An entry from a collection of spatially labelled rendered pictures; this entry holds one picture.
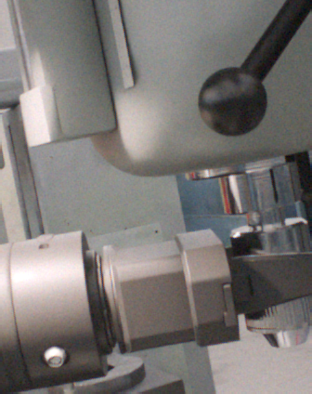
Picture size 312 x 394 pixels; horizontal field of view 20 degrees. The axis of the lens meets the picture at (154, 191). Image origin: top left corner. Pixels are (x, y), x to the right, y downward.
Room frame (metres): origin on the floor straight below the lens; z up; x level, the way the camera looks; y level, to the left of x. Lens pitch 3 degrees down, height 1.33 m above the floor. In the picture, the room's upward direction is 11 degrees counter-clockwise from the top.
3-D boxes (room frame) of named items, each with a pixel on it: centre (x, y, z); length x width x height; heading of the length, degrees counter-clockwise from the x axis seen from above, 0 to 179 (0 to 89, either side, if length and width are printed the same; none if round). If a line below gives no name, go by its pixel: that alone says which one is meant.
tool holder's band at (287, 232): (0.53, -0.06, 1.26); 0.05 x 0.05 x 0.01
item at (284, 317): (0.53, -0.06, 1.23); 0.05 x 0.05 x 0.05
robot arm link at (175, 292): (0.53, 0.03, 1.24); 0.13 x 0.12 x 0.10; 1
